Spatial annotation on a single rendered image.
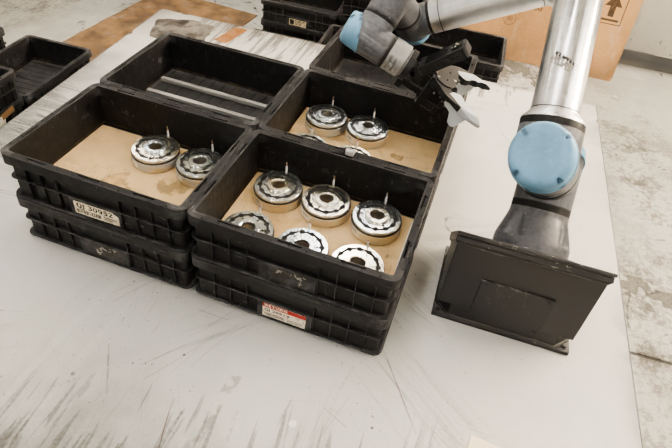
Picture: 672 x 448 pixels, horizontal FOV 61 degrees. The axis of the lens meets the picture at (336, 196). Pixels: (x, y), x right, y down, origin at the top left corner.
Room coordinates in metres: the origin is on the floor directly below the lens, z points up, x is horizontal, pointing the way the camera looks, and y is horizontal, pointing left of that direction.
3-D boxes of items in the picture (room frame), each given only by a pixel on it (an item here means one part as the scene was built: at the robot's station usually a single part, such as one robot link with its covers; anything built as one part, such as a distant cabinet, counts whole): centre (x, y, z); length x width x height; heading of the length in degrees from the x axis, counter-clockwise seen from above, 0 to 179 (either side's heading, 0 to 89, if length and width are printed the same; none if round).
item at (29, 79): (1.87, 1.23, 0.31); 0.40 x 0.30 x 0.34; 169
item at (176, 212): (0.92, 0.42, 0.92); 0.40 x 0.30 x 0.02; 76
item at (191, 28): (1.87, 0.62, 0.71); 0.22 x 0.19 x 0.01; 79
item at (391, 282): (0.82, 0.03, 0.92); 0.40 x 0.30 x 0.02; 76
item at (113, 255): (0.92, 0.42, 0.76); 0.40 x 0.30 x 0.12; 76
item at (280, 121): (1.11, -0.04, 0.87); 0.40 x 0.30 x 0.11; 76
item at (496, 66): (2.31, -0.43, 0.37); 0.40 x 0.30 x 0.45; 79
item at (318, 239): (0.74, 0.05, 0.86); 0.10 x 0.10 x 0.01
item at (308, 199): (0.88, 0.02, 0.86); 0.10 x 0.10 x 0.01
